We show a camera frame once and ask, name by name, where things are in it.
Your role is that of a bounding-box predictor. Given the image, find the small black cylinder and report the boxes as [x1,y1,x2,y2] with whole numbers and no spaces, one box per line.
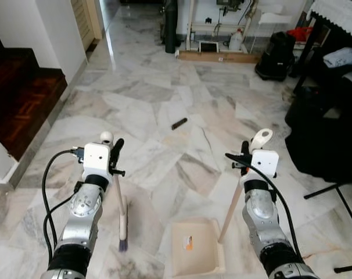
[171,117,188,130]

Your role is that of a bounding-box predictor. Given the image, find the louvered wooden door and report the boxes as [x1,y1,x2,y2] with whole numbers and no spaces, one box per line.
[71,0,104,50]

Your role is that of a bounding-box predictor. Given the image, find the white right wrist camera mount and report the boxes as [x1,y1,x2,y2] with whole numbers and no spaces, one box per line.
[250,149,280,180]

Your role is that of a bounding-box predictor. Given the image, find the large black covered object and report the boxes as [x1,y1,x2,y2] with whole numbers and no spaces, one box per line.
[285,86,352,184]

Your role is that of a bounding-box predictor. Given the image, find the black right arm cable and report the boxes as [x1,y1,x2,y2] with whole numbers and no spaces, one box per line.
[249,164,304,259]

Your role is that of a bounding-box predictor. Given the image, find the red plastic bag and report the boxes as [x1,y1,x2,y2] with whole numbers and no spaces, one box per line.
[288,26,313,42]

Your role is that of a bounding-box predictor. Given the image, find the beige broom with dark bristles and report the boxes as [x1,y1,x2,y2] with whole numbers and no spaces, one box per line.
[100,131,130,252]

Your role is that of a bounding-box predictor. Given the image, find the small white framed screen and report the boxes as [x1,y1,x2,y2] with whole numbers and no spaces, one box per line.
[198,41,218,54]

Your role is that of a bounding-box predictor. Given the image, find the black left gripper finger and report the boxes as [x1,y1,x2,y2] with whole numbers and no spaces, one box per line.
[109,138,125,170]

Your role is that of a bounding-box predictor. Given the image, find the table with white lace cloth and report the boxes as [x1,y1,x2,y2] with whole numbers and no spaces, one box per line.
[292,0,352,88]

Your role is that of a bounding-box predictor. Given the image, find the long wooden plank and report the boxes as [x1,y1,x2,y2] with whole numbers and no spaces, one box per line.
[177,51,261,63]

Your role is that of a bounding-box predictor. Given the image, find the wooden top white frame table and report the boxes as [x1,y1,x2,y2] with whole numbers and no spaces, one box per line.
[188,0,264,54]

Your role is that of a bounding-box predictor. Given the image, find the blue-grey folded cloth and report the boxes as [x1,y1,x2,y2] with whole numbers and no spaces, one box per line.
[323,48,352,69]

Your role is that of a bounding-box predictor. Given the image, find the white flat sheet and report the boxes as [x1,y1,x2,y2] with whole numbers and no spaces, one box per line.
[258,12,293,25]

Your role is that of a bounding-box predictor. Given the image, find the beige long-handled dustpan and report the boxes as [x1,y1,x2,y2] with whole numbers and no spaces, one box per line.
[170,128,274,278]

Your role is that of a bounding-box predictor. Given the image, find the black metal stand legs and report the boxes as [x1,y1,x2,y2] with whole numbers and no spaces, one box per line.
[304,181,352,274]

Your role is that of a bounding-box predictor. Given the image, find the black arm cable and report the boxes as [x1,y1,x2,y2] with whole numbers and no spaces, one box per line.
[41,148,85,262]
[249,164,304,259]

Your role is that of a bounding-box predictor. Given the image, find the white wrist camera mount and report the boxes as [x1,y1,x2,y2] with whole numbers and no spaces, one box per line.
[82,142,113,180]
[250,149,280,180]

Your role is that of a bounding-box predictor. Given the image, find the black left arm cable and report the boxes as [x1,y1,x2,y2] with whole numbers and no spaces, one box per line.
[41,148,85,262]

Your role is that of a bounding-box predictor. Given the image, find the white plastic jug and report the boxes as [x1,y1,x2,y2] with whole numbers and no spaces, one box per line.
[228,29,245,52]

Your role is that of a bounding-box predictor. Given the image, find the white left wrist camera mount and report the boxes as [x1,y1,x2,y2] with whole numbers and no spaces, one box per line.
[82,142,113,180]

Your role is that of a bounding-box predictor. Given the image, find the black vacuum cleaner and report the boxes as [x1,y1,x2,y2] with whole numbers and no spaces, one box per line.
[255,32,297,82]

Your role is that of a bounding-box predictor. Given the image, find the dark wooden staircase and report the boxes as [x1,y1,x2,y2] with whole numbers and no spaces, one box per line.
[0,26,68,162]

